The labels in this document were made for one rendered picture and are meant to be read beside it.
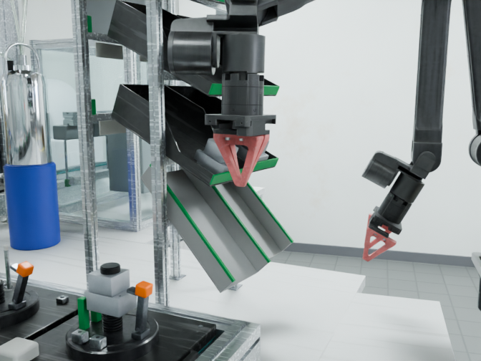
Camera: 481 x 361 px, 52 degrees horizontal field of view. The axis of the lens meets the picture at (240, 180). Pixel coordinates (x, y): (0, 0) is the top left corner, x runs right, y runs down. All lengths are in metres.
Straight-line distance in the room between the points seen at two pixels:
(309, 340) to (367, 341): 0.12
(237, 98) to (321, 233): 3.71
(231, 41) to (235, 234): 0.49
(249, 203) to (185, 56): 0.59
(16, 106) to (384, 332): 1.22
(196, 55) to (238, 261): 0.49
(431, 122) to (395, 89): 3.04
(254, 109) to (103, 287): 0.35
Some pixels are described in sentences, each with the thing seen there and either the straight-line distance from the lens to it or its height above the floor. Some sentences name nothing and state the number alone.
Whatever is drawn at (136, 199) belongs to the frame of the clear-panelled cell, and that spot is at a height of 0.98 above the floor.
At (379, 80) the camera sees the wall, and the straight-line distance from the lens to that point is 4.14.
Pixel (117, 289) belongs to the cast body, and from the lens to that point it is 0.78.
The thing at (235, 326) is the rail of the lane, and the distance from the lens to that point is 0.88.
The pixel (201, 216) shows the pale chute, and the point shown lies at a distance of 1.03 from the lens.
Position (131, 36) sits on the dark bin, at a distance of 1.01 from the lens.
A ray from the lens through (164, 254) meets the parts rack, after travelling 0.97.
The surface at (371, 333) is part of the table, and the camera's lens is 1.12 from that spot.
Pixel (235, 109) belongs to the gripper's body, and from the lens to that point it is 0.65.
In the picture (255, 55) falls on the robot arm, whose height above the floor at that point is 1.40.
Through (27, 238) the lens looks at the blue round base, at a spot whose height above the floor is 0.90.
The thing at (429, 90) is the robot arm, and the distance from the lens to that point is 1.11.
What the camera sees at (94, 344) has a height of 1.00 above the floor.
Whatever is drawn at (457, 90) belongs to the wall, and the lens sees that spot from 4.18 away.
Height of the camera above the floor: 1.35
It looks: 10 degrees down
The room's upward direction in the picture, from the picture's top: straight up
